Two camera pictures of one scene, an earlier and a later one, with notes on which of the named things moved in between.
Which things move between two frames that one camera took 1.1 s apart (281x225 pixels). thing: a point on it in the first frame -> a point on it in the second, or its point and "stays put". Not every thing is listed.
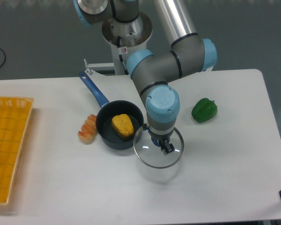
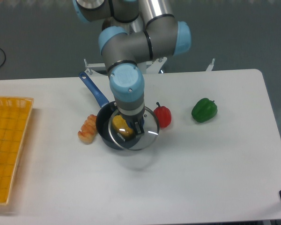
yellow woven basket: (9, 117) stays put
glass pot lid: (151, 155) -> (122, 134)
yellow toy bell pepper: (122, 125) stays put
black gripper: (159, 140) -> (135, 122)
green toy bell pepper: (204, 109) stays put
